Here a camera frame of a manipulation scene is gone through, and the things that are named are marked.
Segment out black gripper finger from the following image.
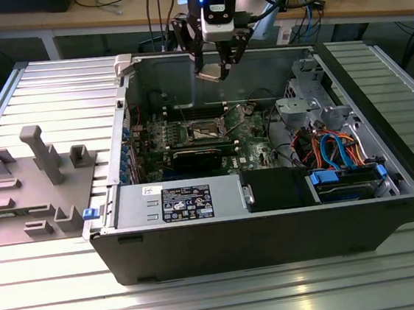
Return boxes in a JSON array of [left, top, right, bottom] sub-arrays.
[[172, 11, 206, 77], [215, 27, 259, 81]]

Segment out silver CPU plate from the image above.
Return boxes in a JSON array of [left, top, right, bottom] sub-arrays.
[[194, 63, 223, 85]]

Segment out metal socket cover frame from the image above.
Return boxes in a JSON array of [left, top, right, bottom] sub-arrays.
[[217, 104, 250, 134]]

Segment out black RAM slot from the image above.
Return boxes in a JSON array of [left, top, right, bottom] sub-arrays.
[[164, 108, 231, 125], [163, 102, 230, 116]]

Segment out CPU socket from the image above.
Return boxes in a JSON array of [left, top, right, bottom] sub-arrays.
[[183, 116, 229, 146]]

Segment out black drive bay cover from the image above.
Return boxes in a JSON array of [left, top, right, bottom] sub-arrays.
[[240, 164, 313, 214]]

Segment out white printed card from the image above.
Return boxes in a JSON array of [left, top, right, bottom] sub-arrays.
[[276, 26, 295, 45]]

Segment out pale grey case latch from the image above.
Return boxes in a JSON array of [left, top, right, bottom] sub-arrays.
[[113, 53, 136, 79]]

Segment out wooden desk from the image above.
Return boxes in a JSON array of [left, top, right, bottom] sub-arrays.
[[0, 0, 414, 63]]

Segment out silver metal disk bay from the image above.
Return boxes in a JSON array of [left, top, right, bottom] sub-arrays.
[[274, 94, 326, 132]]

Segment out green motherboard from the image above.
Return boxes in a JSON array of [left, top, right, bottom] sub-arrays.
[[130, 96, 294, 185]]

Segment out black graphics card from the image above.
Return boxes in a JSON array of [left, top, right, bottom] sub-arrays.
[[138, 138, 241, 178]]

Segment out hard disk in blue carrier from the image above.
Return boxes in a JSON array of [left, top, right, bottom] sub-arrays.
[[304, 161, 390, 207]]

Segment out silver power supply with label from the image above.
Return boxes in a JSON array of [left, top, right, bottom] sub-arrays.
[[112, 172, 250, 232]]

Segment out black open PC case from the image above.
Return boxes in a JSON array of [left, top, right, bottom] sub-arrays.
[[64, 21, 414, 291]]

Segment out grey parts rack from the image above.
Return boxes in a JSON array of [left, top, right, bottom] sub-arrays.
[[0, 118, 107, 246]]

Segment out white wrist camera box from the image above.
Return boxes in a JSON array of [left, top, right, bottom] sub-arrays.
[[197, 0, 239, 43]]

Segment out black wire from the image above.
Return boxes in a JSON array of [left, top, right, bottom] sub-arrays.
[[262, 102, 301, 170]]

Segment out red wire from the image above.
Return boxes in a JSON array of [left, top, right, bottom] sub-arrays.
[[129, 102, 144, 130]]

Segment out orange wire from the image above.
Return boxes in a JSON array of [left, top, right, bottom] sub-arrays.
[[300, 137, 324, 169], [337, 130, 368, 168]]

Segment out blue wire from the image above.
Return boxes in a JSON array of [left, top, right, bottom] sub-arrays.
[[317, 132, 343, 172], [330, 131, 356, 172]]

